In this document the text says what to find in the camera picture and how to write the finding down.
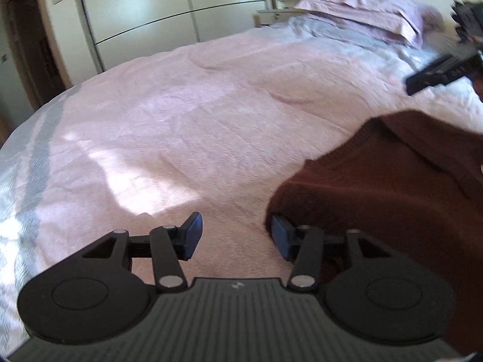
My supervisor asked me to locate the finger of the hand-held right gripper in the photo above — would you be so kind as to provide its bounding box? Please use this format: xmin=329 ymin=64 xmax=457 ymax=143
xmin=405 ymin=51 xmax=483 ymax=96

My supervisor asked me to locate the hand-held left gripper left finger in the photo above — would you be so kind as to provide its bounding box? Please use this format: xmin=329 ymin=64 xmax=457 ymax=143
xmin=81 ymin=212 xmax=204 ymax=294

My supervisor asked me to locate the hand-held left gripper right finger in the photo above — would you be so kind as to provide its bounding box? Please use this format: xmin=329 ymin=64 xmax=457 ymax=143
xmin=270 ymin=214 xmax=392 ymax=293

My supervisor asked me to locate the brown knitted sweater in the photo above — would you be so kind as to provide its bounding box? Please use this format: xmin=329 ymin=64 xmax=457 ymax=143
xmin=266 ymin=109 xmax=483 ymax=360

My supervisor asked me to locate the pink pillow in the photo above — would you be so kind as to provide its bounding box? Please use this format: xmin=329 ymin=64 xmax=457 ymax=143
xmin=313 ymin=0 xmax=444 ymax=36
xmin=293 ymin=0 xmax=425 ymax=50

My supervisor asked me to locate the pink and grey bed cover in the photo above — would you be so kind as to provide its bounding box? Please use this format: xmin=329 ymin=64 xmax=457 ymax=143
xmin=0 ymin=18 xmax=483 ymax=352

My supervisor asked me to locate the wooden nightstand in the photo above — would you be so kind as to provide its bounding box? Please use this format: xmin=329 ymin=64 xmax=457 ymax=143
xmin=252 ymin=8 xmax=307 ymax=28

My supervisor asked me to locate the cream glossy wardrobe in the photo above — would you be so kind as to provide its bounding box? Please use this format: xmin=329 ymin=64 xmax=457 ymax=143
xmin=70 ymin=0 xmax=273 ymax=73

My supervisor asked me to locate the wooden door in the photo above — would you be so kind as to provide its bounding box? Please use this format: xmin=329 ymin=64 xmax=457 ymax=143
xmin=0 ymin=0 xmax=73 ymax=111

